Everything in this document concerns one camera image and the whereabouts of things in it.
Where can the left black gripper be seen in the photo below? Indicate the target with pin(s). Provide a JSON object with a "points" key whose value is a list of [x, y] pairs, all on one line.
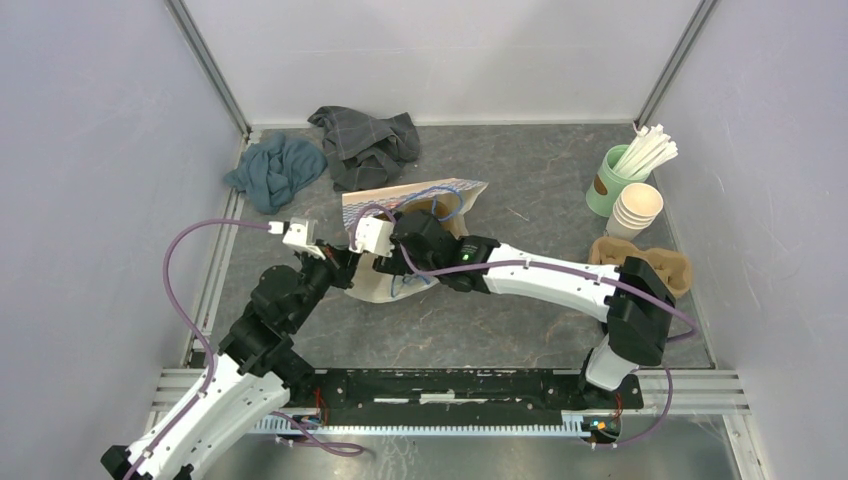
{"points": [[339, 261]]}

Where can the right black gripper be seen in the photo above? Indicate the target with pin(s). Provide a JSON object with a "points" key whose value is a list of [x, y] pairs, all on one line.
{"points": [[395, 264]]}

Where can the printed paper takeout bag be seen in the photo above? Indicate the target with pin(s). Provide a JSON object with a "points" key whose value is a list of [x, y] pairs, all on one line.
{"points": [[450, 199]]}

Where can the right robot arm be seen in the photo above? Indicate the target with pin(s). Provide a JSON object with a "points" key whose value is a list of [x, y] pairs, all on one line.
{"points": [[630, 299]]}

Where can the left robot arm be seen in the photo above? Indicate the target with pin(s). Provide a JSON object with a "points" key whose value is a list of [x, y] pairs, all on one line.
{"points": [[254, 372]]}

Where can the dark grey cloth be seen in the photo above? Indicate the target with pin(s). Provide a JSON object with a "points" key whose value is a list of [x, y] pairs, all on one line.
{"points": [[364, 152]]}

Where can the teal crumpled cloth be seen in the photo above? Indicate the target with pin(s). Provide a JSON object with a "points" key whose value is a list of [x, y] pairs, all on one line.
{"points": [[271, 172]]}

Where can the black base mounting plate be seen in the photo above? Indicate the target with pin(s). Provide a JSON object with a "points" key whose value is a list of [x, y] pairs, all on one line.
{"points": [[457, 397]]}

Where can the green straw holder cup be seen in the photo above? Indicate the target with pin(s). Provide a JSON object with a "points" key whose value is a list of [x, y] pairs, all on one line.
{"points": [[607, 184]]}

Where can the stack of paper cups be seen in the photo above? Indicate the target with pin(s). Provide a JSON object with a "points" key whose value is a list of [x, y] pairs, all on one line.
{"points": [[634, 210]]}

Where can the white wrapped straws bundle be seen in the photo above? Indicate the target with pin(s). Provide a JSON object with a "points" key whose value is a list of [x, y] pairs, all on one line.
{"points": [[651, 148]]}

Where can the brown cardboard cup carrier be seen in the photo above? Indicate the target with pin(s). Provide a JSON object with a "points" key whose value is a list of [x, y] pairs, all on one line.
{"points": [[674, 268]]}

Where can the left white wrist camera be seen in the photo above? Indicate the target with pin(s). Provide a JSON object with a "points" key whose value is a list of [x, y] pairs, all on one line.
{"points": [[298, 235]]}

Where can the left corner metal post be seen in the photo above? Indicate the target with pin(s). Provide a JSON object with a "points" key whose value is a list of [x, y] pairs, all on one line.
{"points": [[202, 53]]}

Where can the corner metal post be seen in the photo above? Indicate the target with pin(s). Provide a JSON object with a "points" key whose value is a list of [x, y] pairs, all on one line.
{"points": [[202, 53], [686, 42]]}

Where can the right corner metal post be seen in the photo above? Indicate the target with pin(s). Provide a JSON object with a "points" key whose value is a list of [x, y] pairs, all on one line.
{"points": [[686, 42]]}

